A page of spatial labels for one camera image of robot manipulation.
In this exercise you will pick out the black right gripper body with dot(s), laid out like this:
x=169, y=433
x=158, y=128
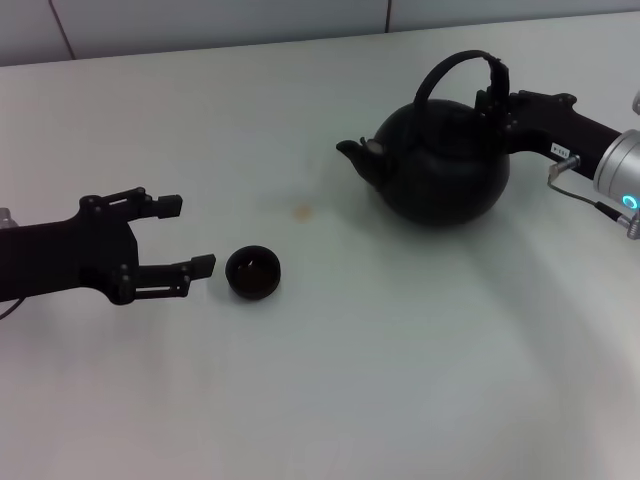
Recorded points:
x=560, y=130

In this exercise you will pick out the small black teacup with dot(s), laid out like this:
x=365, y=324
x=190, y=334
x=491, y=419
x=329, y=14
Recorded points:
x=253, y=275

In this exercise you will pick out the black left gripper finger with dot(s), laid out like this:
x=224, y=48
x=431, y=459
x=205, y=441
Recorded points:
x=170, y=206
x=202, y=265

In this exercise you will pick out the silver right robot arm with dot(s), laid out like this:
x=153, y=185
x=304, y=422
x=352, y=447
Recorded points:
x=622, y=162

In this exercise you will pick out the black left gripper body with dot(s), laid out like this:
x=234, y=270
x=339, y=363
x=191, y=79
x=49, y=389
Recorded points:
x=65, y=260

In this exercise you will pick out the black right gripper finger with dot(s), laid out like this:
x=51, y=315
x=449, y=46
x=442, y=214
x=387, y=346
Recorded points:
x=509, y=134
x=537, y=99

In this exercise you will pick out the black round teapot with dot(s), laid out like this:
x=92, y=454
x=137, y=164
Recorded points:
x=445, y=170

